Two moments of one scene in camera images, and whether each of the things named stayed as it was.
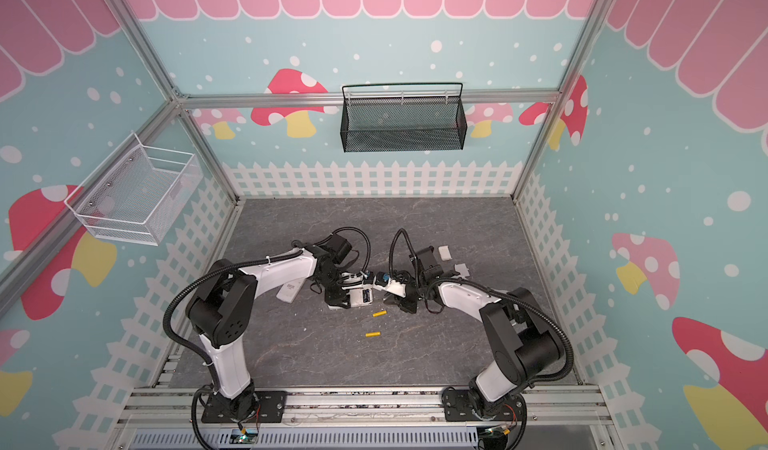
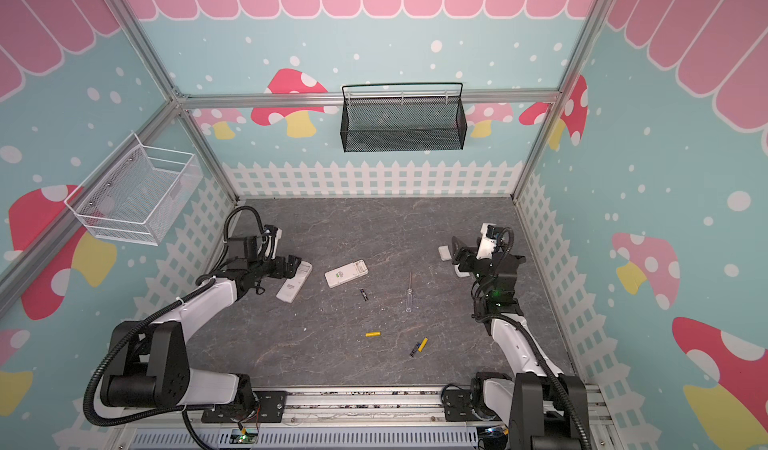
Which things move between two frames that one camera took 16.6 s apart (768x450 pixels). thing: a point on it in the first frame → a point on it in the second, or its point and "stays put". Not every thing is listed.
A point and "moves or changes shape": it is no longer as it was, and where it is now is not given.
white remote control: [290, 290] stays put
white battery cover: [445, 253] stays put
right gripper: [410, 288] → [470, 255]
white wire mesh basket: [133, 196] stays put
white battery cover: [462, 269] stays put
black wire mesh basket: [403, 124] stays put
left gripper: [338, 299] → [291, 267]
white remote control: [361, 297] moves or changes shape
